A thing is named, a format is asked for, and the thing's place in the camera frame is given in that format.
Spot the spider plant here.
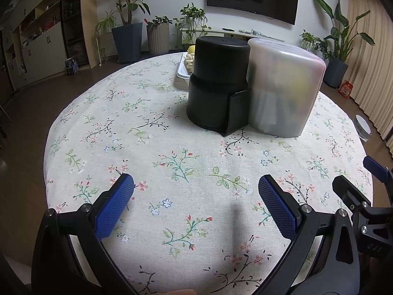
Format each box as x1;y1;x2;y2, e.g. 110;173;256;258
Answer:
92;11;119;68

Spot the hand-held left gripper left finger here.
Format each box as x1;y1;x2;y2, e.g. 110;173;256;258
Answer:
31;173;136;295

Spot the trailing potted plant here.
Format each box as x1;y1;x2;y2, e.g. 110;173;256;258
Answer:
173;3;212;50

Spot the small plant in ribbed pot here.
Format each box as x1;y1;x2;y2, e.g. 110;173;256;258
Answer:
144;16;173;55

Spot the white television cabinet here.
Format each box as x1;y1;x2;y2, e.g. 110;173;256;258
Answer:
180;27;304;50

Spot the translucent plastic container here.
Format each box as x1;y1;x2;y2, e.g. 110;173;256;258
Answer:
246;38;326;138

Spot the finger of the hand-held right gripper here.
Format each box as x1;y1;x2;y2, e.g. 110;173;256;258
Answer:
332;175;373;219
363;156;393;198

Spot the cream chenille cloth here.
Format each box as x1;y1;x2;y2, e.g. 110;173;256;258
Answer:
183;52;196;72

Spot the white plastic tray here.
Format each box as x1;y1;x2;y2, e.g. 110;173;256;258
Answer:
174;52;197;90

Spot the vine plant in white pot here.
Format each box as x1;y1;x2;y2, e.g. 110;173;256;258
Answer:
299;30;329;60

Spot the large-leaf plant in dark pot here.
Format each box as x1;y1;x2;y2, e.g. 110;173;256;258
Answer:
312;0;376;89

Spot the wall cabinet unit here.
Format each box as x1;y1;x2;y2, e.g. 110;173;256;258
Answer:
0;0;90;90

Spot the tall potted tree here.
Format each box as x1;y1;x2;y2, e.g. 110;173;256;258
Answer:
97;0;151;64

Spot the blue toy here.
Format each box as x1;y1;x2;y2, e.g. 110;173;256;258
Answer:
64;57;80;76

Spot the grey trash bin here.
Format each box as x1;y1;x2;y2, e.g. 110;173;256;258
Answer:
353;114;373;142

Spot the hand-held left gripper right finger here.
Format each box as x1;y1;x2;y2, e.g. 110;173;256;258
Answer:
258;175;361;295

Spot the beige curtain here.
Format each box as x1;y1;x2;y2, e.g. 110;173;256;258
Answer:
347;0;393;157

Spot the floral tablecloth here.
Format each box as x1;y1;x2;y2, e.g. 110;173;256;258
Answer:
44;52;374;295

